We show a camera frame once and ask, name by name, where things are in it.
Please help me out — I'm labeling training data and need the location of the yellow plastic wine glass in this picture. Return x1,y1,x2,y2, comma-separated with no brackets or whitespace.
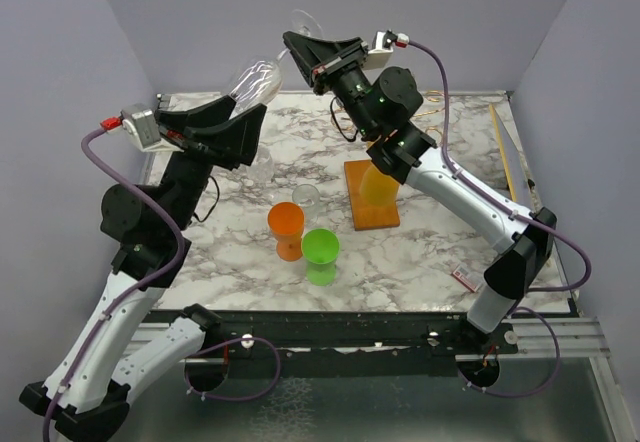
360,164,399,207

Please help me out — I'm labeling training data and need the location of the gold wire wine glass rack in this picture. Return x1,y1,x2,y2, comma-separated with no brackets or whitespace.
344,160,400,231

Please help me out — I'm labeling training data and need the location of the green plastic wine glass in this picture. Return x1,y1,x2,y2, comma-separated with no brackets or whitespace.
301,228,341,286

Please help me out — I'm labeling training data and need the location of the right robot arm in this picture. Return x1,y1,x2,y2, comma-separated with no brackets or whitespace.
283,31,557,353

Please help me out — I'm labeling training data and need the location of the orange plastic wine glass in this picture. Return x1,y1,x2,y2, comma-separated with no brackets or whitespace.
267,202,305,262

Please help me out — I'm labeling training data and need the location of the red white small box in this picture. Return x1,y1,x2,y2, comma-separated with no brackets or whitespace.
451,264,483,293

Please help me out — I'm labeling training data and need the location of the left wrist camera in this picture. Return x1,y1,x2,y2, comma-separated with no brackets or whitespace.
100,103,180,153

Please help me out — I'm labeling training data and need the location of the clear glass tumbler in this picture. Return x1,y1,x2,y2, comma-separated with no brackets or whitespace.
292,184,320,222

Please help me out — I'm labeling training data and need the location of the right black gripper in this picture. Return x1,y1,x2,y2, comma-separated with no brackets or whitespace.
282,35,377,140

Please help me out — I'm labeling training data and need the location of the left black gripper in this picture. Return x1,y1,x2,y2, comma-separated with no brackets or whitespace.
153,92,265,231

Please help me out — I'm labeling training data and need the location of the clear wine glass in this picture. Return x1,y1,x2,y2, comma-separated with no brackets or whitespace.
251,146,275,202
226,9,324,118

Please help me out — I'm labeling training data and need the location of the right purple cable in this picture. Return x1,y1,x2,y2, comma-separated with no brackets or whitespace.
405,39,593,293

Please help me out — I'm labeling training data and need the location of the black mounting rail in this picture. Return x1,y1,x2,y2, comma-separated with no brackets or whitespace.
181,310,517,379

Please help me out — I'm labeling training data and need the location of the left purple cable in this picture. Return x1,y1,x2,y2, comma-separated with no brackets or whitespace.
41,129,187,442

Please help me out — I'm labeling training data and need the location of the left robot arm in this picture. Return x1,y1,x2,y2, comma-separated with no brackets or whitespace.
19,96,267,441

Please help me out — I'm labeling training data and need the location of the purple cable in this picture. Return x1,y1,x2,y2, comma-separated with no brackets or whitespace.
405,39,593,293
41,129,187,442

